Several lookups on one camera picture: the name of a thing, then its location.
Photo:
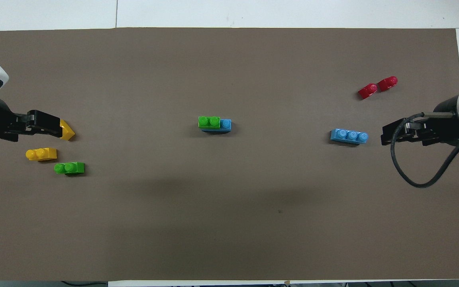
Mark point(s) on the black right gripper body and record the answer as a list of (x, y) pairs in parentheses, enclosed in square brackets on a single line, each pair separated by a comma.
[(442, 123)]

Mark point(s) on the green two-stud toy block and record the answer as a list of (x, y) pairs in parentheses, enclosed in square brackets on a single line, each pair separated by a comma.
[(70, 168), (208, 121)]

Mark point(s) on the blue three-stud toy block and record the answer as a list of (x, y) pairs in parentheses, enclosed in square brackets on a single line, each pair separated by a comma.
[(225, 124), (349, 136)]

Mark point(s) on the yellow two-stud toy block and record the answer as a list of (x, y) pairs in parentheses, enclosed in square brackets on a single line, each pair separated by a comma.
[(67, 130), (41, 154)]

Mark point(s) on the red one-stud toy block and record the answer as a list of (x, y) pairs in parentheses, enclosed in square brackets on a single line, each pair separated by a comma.
[(387, 83), (367, 91)]

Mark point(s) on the brown table mat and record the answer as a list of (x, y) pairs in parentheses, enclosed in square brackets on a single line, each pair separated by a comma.
[(229, 207)]

